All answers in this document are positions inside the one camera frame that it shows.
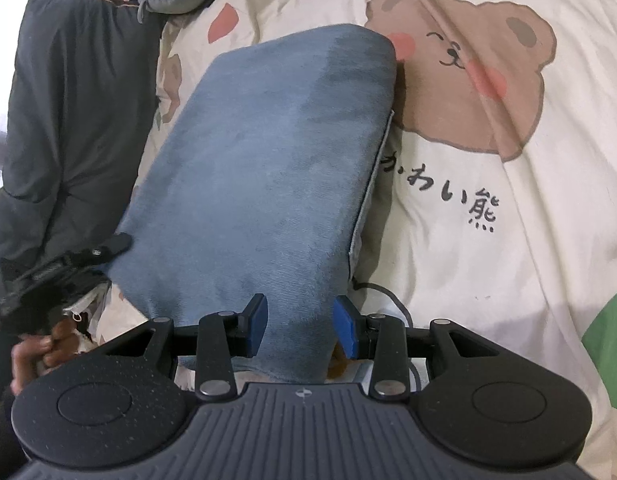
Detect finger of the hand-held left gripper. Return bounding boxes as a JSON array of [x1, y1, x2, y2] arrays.
[[91, 232, 132, 264]]

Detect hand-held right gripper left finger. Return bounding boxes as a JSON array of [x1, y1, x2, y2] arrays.
[[106, 294, 269, 402]]

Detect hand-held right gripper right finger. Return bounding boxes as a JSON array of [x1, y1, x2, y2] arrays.
[[332, 296, 494, 402]]

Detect blue denim pants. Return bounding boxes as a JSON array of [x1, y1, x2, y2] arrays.
[[106, 24, 400, 386]]

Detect person's left hand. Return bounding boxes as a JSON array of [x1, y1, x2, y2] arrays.
[[11, 317, 96, 396]]

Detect cream bear print blanket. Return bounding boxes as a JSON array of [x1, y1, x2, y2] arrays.
[[88, 0, 617, 480]]

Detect dark green pillow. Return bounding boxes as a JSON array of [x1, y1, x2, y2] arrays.
[[0, 0, 166, 281]]

